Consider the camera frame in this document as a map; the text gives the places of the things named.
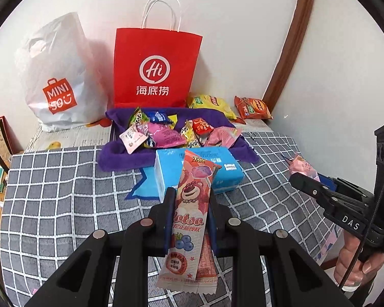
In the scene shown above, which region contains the white pink patterned snack packet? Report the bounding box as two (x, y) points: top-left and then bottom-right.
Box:
(282, 153), (322, 181)

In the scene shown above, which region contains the white plastic shopping bag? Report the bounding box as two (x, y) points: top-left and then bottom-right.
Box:
(14, 12), (108, 133)

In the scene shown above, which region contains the magenta snack packet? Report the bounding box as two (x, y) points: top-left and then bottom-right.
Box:
(137, 122), (187, 149)

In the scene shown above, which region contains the blue snack packet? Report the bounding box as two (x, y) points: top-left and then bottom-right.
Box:
(146, 110), (171, 124)

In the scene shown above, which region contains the red snack packet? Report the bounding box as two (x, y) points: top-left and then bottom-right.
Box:
(192, 118), (214, 136)

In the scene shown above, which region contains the brown wooden door frame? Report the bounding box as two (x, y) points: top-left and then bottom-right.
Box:
(262, 0), (319, 104)

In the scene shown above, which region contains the long pink snack packet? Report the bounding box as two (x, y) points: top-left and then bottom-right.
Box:
(155, 150), (223, 295)

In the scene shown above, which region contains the pink silver snack packet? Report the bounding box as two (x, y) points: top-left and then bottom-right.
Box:
(206, 126), (243, 148)

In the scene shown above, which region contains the orange chips bag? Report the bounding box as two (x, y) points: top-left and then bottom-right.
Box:
(233, 95), (273, 120)

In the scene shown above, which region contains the blue tissue pack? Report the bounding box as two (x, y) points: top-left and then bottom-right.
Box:
(155, 147), (244, 197)

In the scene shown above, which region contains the framed picture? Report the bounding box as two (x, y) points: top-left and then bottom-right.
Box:
(0, 117), (16, 170)

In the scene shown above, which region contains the red paper bag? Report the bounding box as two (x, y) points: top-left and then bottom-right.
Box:
(113, 0), (203, 108)

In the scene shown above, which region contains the purple towel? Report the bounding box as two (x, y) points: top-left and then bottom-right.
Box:
(98, 107), (260, 171)

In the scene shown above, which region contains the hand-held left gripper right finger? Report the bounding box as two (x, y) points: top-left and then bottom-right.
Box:
(209, 189), (353, 307)

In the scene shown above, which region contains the person's right hand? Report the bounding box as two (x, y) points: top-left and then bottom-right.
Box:
(334, 232), (383, 291)

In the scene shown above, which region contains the green snack packet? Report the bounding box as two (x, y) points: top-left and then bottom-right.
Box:
(129, 106), (148, 126)

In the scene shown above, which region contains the yellow snack packet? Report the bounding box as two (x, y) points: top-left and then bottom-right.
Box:
(179, 119), (200, 149)

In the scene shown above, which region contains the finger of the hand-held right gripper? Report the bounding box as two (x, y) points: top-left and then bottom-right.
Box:
(289, 172), (338, 213)
(317, 173), (372, 202)

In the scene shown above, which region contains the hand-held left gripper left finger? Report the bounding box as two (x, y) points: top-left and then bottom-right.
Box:
(23, 187), (177, 307)

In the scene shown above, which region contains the yellow chips bag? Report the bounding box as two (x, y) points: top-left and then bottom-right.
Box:
(187, 93), (237, 120)

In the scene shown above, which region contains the light pink snack packet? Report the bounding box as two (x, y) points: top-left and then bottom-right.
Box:
(119, 126), (148, 153)

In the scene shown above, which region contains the grey checkered blanket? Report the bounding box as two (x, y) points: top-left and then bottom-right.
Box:
(0, 133), (343, 307)

